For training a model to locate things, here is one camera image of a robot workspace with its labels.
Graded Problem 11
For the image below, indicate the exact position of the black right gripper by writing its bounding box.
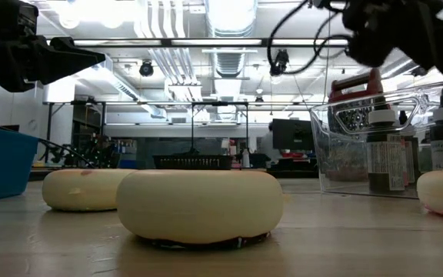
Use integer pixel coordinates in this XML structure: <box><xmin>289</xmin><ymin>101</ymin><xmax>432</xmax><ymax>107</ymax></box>
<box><xmin>342</xmin><ymin>0</ymin><xmax>443</xmax><ymax>78</ymax></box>

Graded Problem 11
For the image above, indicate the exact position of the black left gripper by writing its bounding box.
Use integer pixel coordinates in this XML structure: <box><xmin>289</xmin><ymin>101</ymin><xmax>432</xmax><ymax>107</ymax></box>
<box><xmin>0</xmin><ymin>0</ymin><xmax>106</xmax><ymax>93</ymax></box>

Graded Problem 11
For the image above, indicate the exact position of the pink food colouring bottle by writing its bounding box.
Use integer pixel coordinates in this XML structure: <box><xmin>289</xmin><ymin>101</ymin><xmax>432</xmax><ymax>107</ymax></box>
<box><xmin>397</xmin><ymin>110</ymin><xmax>425</xmax><ymax>185</ymax></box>

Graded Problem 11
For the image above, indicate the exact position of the plain toy donut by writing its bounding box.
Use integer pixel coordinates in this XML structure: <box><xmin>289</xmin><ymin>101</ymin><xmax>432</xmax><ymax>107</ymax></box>
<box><xmin>42</xmin><ymin>168</ymin><xmax>138</xmax><ymax>212</ymax></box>

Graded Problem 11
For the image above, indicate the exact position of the dark grey food colouring bottle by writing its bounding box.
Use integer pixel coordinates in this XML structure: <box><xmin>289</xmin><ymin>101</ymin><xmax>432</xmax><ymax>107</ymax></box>
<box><xmin>366</xmin><ymin>95</ymin><xmax>406</xmax><ymax>193</ymax></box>

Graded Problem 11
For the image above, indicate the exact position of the black slotted plastic basket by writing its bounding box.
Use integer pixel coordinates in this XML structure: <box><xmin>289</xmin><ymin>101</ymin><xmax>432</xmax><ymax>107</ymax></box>
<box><xmin>152</xmin><ymin>153</ymin><xmax>235</xmax><ymax>171</ymax></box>

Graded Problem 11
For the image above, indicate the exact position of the red-trimmed metal box grater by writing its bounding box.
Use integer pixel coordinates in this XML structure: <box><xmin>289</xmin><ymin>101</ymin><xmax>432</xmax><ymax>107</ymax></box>
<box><xmin>327</xmin><ymin>68</ymin><xmax>385</xmax><ymax>182</ymax></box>

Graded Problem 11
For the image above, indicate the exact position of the teal plastic tray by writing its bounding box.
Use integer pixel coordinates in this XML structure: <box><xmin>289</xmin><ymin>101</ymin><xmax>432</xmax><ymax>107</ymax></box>
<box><xmin>0</xmin><ymin>123</ymin><xmax>39</xmax><ymax>204</ymax></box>

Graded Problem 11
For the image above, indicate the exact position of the black background monitor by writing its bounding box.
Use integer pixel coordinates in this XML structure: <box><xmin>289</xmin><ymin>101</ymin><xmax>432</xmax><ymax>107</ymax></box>
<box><xmin>271</xmin><ymin>118</ymin><xmax>315</xmax><ymax>152</ymax></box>

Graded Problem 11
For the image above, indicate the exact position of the clear plastic container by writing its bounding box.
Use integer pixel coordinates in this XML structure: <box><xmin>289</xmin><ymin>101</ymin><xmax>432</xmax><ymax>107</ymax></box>
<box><xmin>308</xmin><ymin>78</ymin><xmax>443</xmax><ymax>200</ymax></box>

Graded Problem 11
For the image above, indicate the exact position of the person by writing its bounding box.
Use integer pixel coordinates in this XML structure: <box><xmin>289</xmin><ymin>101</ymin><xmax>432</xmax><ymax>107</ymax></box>
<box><xmin>258</xmin><ymin>122</ymin><xmax>281</xmax><ymax>165</ymax></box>

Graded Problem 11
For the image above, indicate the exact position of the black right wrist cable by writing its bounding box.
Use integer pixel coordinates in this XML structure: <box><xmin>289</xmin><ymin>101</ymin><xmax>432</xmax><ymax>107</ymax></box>
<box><xmin>266</xmin><ymin>0</ymin><xmax>351</xmax><ymax>76</ymax></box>

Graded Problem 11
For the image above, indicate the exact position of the black background rig frame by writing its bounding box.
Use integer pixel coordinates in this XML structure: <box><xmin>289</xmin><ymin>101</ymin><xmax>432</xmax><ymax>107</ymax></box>
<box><xmin>42</xmin><ymin>98</ymin><xmax>322</xmax><ymax>170</ymax></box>

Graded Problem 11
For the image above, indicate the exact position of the silver ventilation duct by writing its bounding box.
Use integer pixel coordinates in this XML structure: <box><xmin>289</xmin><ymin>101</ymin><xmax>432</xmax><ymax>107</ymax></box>
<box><xmin>205</xmin><ymin>0</ymin><xmax>259</xmax><ymax>78</ymax></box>

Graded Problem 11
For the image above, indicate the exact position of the black aluminium table frame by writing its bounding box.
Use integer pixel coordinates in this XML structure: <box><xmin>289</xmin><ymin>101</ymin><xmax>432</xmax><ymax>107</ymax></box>
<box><xmin>28</xmin><ymin>167</ymin><xmax>321</xmax><ymax>182</ymax></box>

